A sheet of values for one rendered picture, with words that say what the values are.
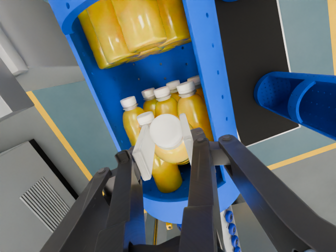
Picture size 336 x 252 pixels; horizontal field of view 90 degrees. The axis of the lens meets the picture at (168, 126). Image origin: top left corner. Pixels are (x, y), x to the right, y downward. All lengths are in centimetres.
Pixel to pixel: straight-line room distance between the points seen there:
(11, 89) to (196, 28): 49
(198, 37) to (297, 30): 156
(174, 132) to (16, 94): 49
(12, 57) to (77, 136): 128
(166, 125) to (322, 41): 180
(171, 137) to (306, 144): 199
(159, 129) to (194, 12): 17
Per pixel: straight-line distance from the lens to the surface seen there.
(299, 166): 224
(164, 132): 19
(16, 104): 59
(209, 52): 29
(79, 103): 171
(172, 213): 37
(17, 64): 64
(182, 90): 36
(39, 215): 186
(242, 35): 144
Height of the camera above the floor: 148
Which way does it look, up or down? 70 degrees down
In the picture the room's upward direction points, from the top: 180 degrees clockwise
